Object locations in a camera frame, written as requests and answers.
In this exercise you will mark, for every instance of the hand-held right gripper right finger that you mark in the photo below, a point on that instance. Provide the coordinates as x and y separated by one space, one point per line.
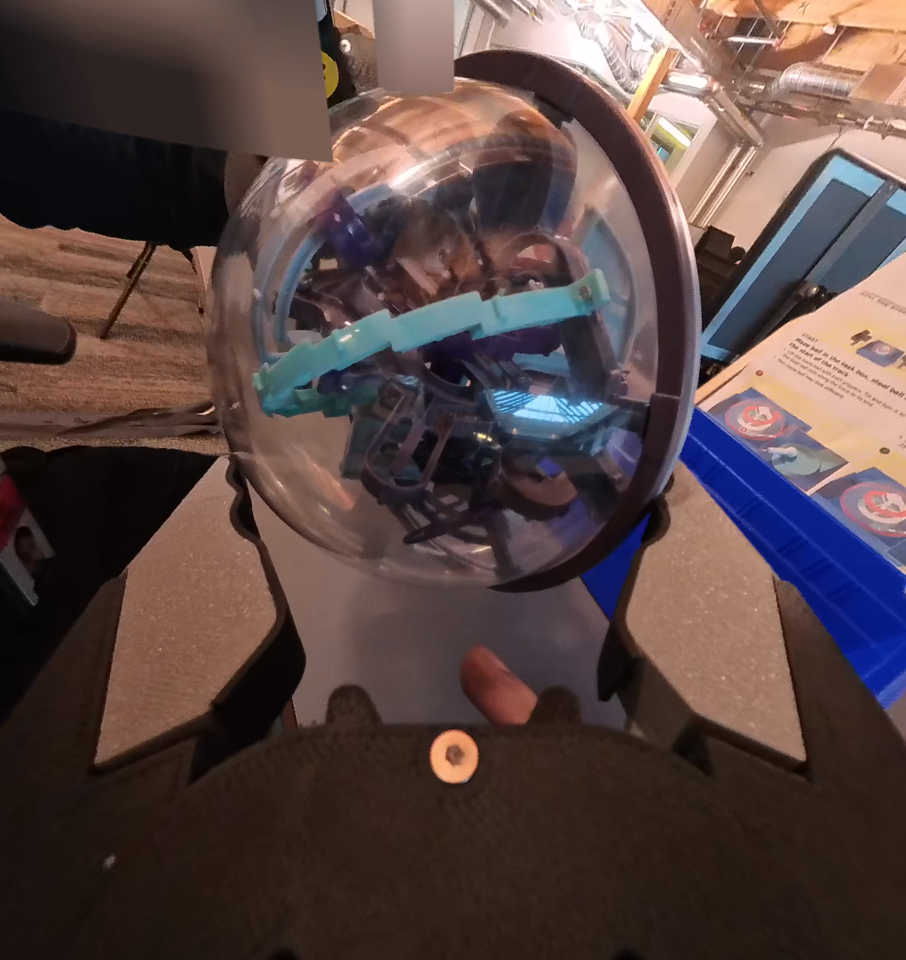
708 645

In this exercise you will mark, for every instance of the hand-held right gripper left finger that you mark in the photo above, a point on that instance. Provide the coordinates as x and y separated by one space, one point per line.
190 622

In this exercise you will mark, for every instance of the clear plastic maze ball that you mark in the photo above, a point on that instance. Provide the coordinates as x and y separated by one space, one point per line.
438 225

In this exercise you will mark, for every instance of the person's right hand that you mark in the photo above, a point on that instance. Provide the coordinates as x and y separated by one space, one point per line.
498 686

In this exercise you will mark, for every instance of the blue plastic bin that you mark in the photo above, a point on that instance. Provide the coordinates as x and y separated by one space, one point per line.
798 540

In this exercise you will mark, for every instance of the person's dark clothing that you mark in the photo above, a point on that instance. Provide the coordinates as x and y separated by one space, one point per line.
85 510

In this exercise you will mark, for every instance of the small printed box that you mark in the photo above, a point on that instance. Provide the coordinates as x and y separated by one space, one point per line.
10 517

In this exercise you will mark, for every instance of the yellow instruction sheet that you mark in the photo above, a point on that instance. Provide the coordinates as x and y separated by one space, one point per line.
858 375

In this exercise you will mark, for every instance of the grey chair armrest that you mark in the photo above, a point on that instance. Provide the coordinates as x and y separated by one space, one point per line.
17 330

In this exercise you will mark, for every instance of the thin metal chair leg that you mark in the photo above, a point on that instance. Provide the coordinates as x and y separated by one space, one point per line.
126 289

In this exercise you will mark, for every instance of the blue panel cabinet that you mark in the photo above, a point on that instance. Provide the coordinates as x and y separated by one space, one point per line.
798 247

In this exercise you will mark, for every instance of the silver ventilation duct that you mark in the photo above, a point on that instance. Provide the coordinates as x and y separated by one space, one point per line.
813 81

